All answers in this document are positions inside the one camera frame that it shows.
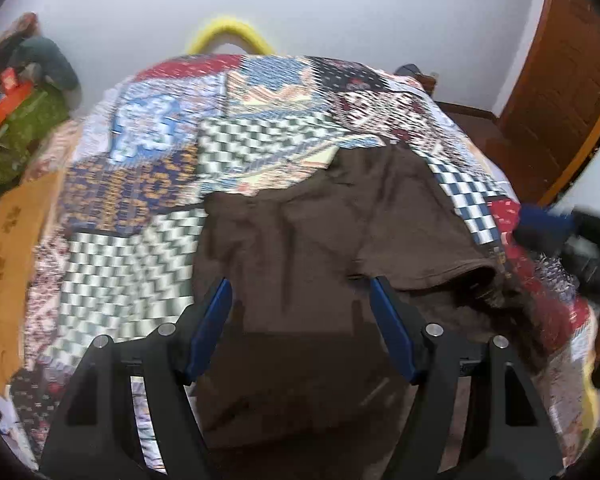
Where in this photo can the wooden door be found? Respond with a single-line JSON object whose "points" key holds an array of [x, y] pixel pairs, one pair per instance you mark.
{"points": [[565, 85]]}

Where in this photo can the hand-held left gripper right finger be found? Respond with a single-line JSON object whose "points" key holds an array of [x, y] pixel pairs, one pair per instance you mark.
{"points": [[392, 325]]}

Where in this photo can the patterned brown cloth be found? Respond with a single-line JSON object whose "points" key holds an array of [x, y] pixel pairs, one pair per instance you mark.
{"points": [[10, 40]]}

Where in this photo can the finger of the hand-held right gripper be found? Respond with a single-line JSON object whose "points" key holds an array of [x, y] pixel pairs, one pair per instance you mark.
{"points": [[545, 220]]}

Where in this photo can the patchwork quilt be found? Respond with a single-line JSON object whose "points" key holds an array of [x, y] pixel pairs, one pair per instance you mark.
{"points": [[130, 260]]}

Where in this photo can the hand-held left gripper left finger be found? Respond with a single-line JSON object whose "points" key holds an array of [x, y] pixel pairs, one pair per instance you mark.
{"points": [[212, 330]]}

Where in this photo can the small red box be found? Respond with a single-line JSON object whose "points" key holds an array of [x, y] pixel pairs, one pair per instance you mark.
{"points": [[10, 79]]}

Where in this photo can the orange box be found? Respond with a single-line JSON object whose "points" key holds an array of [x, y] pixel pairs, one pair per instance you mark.
{"points": [[11, 105]]}

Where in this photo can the yellow foam arch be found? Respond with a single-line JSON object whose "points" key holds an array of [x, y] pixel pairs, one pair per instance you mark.
{"points": [[230, 22]]}

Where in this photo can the wooden stool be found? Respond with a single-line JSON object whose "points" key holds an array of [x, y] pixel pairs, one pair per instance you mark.
{"points": [[426, 85]]}

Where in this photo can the brown t-shirt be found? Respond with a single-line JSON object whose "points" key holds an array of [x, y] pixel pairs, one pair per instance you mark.
{"points": [[290, 240]]}

